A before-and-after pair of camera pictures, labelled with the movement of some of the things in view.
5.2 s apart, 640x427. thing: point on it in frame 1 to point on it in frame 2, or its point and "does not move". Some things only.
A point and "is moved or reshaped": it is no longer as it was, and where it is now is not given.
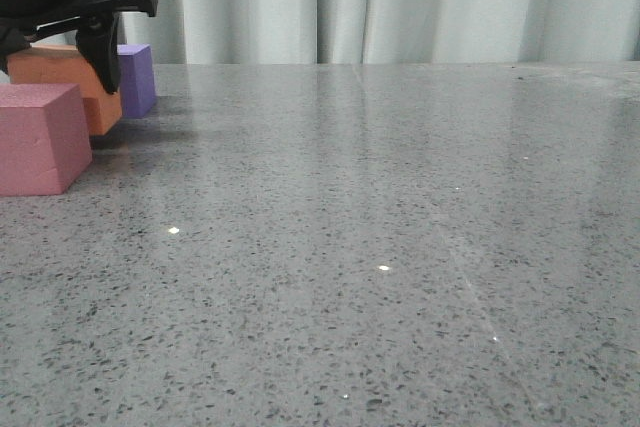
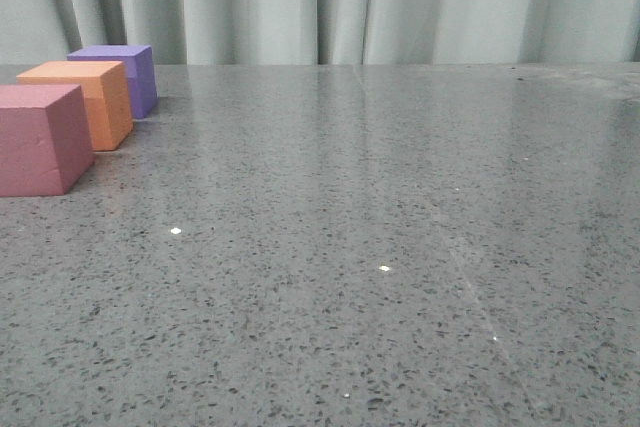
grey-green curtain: (269, 5) does not move
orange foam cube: (65, 64) is moved or reshaped
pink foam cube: (45, 139) does not move
